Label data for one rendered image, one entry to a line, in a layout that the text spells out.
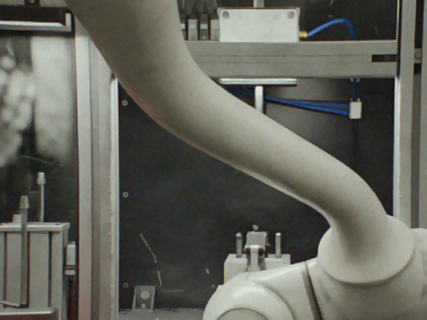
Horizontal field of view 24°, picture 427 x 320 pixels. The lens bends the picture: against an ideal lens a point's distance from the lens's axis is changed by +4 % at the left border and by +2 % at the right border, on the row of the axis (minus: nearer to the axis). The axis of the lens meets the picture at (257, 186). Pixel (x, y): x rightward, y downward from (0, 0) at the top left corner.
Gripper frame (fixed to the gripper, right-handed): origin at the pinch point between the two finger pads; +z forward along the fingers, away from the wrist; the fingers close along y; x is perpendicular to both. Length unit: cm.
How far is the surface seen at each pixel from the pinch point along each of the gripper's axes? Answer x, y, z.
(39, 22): 25.9, 34.6, -18.7
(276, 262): -2.7, 2.6, 0.4
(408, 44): -19.5, 32.6, -13.6
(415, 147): -20.8, 19.6, -13.5
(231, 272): 3.7, 1.5, -1.8
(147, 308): 19.6, -8.7, 25.6
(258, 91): 0.0, 27.9, 6.5
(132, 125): 22.7, 22.9, 29.4
